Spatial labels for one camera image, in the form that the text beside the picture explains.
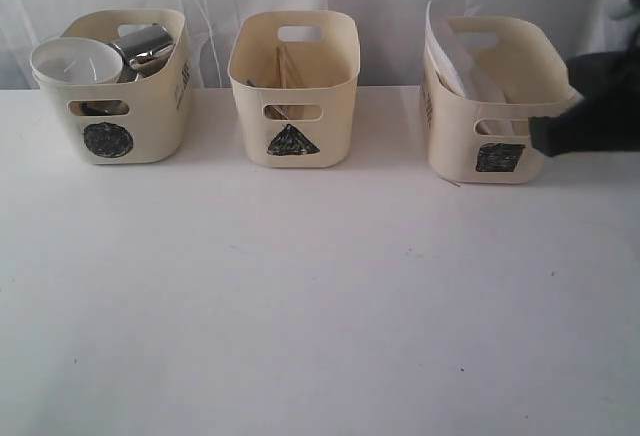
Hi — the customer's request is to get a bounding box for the white ceramic bowl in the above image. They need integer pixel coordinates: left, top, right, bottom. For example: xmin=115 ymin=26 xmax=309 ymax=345
xmin=30 ymin=37 xmax=124 ymax=86

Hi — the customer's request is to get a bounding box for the cream bin with black triangle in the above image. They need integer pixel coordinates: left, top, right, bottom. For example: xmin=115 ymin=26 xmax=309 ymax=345
xmin=228 ymin=10 xmax=360 ymax=168

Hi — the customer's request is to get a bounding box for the cream bin with black square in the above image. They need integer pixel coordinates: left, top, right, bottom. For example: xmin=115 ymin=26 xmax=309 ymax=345
xmin=422 ymin=16 xmax=579 ymax=184

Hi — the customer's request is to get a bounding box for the stainless steel table knife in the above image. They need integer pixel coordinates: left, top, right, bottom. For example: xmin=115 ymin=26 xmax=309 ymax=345
xmin=246 ymin=77 xmax=291 ymax=121

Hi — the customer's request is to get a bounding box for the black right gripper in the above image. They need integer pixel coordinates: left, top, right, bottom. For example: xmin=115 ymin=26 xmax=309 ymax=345
xmin=528 ymin=25 xmax=639 ymax=157

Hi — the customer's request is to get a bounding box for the white square plate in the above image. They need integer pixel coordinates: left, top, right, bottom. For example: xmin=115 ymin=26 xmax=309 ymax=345
xmin=425 ymin=1 xmax=507 ymax=104

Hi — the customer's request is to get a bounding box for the cream bin with black circle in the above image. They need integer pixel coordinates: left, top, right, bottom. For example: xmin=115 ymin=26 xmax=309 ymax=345
xmin=34 ymin=9 xmax=192 ymax=165

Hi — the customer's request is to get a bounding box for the light wooden chopstick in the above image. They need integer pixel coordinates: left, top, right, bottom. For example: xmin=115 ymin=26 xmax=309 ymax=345
xmin=285 ymin=49 xmax=302 ymax=89

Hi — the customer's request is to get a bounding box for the steel mug with wire handle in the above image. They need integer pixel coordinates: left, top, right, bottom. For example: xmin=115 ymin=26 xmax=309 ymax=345
xmin=109 ymin=24 xmax=175 ymax=76

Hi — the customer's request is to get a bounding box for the dark wooden chopstick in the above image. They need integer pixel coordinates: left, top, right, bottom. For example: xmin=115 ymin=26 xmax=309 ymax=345
xmin=276 ymin=45 xmax=287 ymax=89

